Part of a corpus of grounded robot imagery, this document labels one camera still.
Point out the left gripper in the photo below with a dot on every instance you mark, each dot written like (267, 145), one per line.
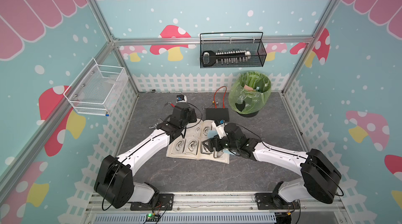
(191, 112)

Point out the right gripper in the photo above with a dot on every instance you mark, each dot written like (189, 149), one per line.
(211, 143)

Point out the sketch drawing book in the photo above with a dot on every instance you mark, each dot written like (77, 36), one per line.
(190, 147)

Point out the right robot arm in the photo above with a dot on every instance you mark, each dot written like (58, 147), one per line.
(318, 177)

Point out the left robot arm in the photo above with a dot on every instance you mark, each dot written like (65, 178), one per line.
(115, 179)

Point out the small metal clamp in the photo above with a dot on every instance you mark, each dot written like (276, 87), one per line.
(154, 126)

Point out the black flat box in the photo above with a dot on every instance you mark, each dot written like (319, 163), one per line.
(218, 114)

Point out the green bagged trash bin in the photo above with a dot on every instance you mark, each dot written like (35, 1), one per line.
(246, 103)

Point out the black socket bit holder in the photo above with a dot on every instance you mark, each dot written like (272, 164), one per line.
(210, 58)

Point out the green circuit board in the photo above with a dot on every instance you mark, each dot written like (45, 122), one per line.
(152, 217)

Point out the red handled tool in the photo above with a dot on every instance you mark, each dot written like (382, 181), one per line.
(170, 104)

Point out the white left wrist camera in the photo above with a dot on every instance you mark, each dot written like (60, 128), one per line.
(181, 98)

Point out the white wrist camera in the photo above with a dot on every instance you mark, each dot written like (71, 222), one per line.
(181, 98)
(219, 127)

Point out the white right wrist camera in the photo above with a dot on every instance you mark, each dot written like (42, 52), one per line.
(219, 127)

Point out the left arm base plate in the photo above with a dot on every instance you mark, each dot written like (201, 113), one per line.
(163, 201)

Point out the black wire wall basket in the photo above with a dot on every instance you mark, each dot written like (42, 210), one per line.
(231, 50)

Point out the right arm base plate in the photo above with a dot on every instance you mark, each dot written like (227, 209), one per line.
(267, 203)

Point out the grey slotted cable duct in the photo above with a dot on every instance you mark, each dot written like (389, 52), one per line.
(189, 218)

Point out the white wire wall basket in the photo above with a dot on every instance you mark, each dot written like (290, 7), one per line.
(97, 90)

